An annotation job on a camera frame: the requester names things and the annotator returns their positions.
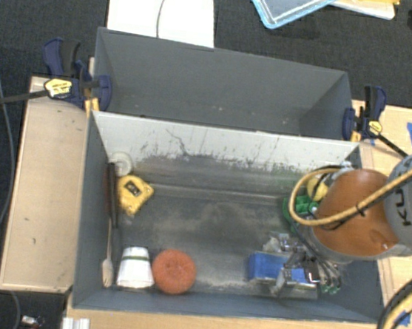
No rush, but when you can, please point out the grey metal bin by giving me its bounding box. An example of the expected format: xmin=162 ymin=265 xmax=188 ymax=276
xmin=61 ymin=26 xmax=412 ymax=329

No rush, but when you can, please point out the pale wood board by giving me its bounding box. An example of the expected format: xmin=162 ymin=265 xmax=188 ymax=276
xmin=0 ymin=74 xmax=99 ymax=299

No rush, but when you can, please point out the orange round scrubber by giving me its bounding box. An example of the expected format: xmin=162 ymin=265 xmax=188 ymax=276
xmin=148 ymin=247 xmax=200 ymax=298

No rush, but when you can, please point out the blue and silver box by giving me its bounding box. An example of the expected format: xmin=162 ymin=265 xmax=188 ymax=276
xmin=243 ymin=250 xmax=324 ymax=302

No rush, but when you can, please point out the white plastic fork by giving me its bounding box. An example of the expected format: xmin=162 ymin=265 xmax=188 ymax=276
xmin=98 ymin=214 xmax=122 ymax=289

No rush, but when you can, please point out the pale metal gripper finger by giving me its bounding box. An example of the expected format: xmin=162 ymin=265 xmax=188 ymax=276
xmin=263 ymin=232 xmax=297 ymax=256
xmin=270 ymin=265 xmax=305 ymax=299

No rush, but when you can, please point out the yellow tape measure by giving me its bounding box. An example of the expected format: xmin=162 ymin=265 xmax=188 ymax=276
xmin=112 ymin=173 xmax=157 ymax=218

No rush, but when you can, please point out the green toy block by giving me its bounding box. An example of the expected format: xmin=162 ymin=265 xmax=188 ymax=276
xmin=280 ymin=191 xmax=320 ymax=227

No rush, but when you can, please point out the dark long-handled brush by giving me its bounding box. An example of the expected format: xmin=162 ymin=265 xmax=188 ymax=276
xmin=95 ymin=161 xmax=133 ymax=262

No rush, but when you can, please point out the white tape roll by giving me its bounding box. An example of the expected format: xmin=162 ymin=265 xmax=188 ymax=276
xmin=108 ymin=150 xmax=136 ymax=178

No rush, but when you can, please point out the yellow toy fruit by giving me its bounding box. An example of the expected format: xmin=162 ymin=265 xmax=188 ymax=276
xmin=305 ymin=175 xmax=331 ymax=204

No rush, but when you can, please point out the white paper cup green stripe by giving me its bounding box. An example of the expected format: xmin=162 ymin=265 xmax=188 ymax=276
xmin=115 ymin=244 xmax=160 ymax=291

